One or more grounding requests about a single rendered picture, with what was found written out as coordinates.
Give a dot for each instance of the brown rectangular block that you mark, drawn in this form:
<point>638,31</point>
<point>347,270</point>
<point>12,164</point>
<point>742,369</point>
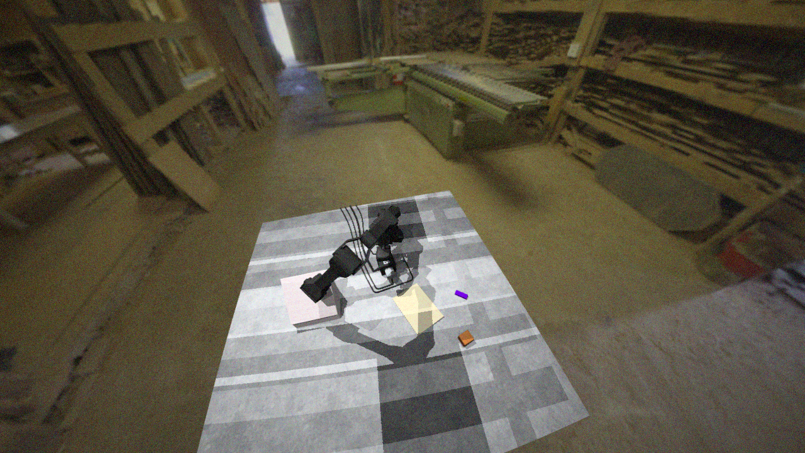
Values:
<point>465,338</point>

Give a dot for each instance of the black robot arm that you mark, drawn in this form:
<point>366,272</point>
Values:
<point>344,262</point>

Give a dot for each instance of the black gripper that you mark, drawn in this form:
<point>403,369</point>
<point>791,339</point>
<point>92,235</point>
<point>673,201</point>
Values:
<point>383,252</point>

